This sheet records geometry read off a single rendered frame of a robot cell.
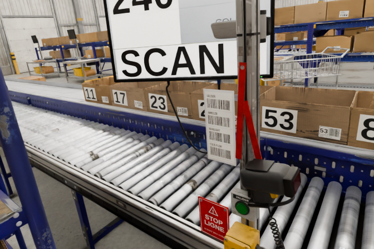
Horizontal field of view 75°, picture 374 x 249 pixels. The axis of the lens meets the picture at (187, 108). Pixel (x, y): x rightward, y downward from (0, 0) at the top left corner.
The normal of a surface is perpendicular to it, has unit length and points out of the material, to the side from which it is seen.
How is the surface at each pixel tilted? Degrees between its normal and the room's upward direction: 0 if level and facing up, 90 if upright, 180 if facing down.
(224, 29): 90
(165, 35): 86
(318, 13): 90
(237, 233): 0
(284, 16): 90
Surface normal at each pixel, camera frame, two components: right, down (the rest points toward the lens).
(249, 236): -0.08, -0.95
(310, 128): -0.60, 0.30
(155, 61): -0.30, 0.24
